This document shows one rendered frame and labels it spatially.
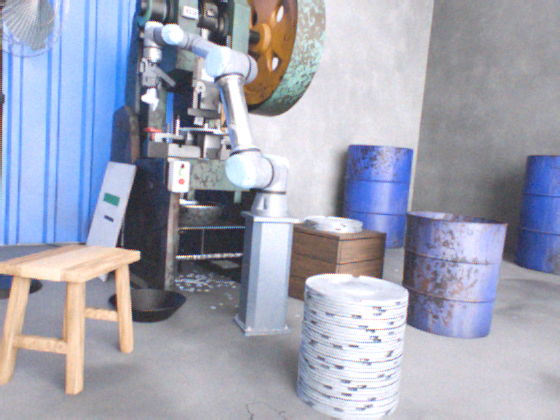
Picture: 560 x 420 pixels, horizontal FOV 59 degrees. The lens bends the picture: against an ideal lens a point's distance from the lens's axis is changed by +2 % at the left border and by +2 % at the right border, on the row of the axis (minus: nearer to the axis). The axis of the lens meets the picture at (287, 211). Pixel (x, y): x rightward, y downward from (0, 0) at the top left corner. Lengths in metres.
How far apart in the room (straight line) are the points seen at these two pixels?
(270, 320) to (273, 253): 0.26
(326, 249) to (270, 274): 0.47
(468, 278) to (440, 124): 3.58
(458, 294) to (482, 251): 0.20
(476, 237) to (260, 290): 0.89
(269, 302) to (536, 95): 3.73
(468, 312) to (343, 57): 3.23
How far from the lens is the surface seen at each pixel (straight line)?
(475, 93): 5.40
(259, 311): 1.90
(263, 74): 2.83
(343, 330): 1.32
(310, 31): 2.58
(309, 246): 2.34
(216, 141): 2.48
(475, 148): 5.30
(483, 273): 2.17
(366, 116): 5.08
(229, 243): 2.75
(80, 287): 1.45
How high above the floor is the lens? 0.65
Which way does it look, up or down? 5 degrees down
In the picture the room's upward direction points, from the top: 5 degrees clockwise
